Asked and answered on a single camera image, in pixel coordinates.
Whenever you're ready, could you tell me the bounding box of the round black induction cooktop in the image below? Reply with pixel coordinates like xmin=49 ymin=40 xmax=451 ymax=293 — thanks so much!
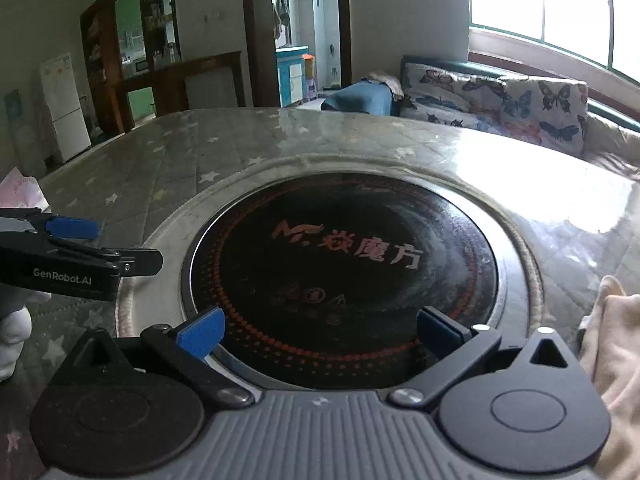
xmin=181 ymin=172 xmax=502 ymax=390

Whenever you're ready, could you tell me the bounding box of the blue sofa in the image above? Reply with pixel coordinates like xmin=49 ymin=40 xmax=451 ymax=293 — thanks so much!
xmin=319 ymin=54 xmax=640 ymax=181

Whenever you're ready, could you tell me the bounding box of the cream beige garment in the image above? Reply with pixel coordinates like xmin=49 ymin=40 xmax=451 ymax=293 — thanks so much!
xmin=579 ymin=275 xmax=640 ymax=479

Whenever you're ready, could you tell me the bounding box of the white gloved left hand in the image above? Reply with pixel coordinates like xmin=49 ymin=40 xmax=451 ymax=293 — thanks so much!
xmin=0 ymin=284 xmax=32 ymax=382

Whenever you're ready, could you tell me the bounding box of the beige plain cushion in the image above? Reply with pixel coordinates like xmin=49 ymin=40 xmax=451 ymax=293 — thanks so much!
xmin=582 ymin=113 xmax=640 ymax=182

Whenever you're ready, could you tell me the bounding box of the left butterfly print cushion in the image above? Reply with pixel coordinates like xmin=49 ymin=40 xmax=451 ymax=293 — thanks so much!
xmin=399 ymin=63 xmax=506 ymax=133

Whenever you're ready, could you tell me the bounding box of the butterfly print cushion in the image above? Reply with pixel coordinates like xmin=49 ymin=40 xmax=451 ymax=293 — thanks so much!
xmin=499 ymin=76 xmax=588 ymax=156
xmin=399 ymin=63 xmax=506 ymax=133

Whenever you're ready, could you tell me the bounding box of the dark wooden cabinet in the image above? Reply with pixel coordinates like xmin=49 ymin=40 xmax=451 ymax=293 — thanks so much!
xmin=80 ymin=0 xmax=246 ymax=136

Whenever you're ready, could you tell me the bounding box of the blue white small cabinet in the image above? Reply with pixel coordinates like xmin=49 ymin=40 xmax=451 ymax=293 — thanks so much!
xmin=276 ymin=46 xmax=309 ymax=107

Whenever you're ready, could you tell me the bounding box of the right butterfly print cushion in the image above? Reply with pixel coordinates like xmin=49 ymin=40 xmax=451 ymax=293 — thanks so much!
xmin=499 ymin=76 xmax=588 ymax=156

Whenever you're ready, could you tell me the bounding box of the large window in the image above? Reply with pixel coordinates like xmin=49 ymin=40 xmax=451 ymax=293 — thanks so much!
xmin=471 ymin=0 xmax=639 ymax=81

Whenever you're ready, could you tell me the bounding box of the white refrigerator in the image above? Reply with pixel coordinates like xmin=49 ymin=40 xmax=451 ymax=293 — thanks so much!
xmin=39 ymin=53 xmax=91 ymax=164

